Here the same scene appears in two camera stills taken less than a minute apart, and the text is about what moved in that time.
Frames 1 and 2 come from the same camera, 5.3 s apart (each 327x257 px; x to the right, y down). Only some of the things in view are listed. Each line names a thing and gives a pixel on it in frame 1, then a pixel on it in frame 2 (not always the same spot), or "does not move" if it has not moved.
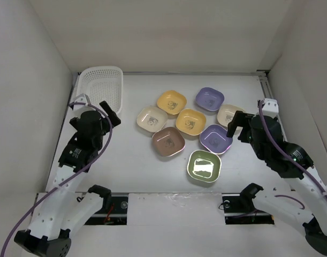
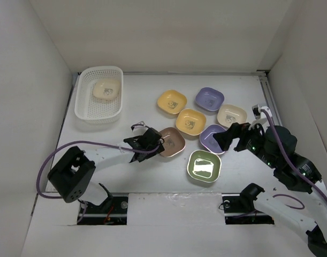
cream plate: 152,119 -> 107,89
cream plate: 226,113 does not move
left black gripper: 115,121 -> 152,153
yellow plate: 190,122 does not move
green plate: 204,166 does not move
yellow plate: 172,102 does not move
